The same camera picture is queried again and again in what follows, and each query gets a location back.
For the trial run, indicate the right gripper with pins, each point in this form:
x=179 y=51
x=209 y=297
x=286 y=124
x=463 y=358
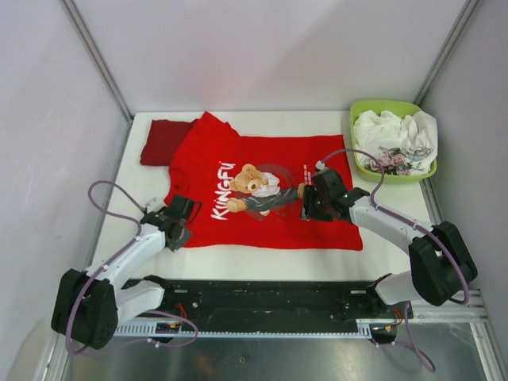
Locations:
x=309 y=194

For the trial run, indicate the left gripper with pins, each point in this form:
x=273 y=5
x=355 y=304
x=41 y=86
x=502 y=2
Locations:
x=175 y=246

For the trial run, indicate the bright red kungfu t-shirt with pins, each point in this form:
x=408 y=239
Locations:
x=250 y=188

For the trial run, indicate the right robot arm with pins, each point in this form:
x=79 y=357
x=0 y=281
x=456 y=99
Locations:
x=440 y=262

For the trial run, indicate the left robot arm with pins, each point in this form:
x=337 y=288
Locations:
x=92 y=303

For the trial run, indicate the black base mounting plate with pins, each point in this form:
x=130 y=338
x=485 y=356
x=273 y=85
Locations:
x=285 y=305

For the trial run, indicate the folded dark red shirt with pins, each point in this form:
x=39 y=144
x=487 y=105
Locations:
x=163 y=141

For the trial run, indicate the white printed t-shirt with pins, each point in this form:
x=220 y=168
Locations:
x=400 y=145

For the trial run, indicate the green plastic basket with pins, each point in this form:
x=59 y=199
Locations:
x=399 y=108

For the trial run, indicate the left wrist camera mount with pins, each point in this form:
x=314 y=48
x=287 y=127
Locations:
x=153 y=205

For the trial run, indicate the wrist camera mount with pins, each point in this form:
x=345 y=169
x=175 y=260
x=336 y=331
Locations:
x=319 y=166
x=153 y=205

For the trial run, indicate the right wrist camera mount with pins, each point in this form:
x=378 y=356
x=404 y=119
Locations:
x=319 y=166

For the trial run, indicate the white cable duct rail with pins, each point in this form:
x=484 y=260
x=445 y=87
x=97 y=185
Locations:
x=167 y=329

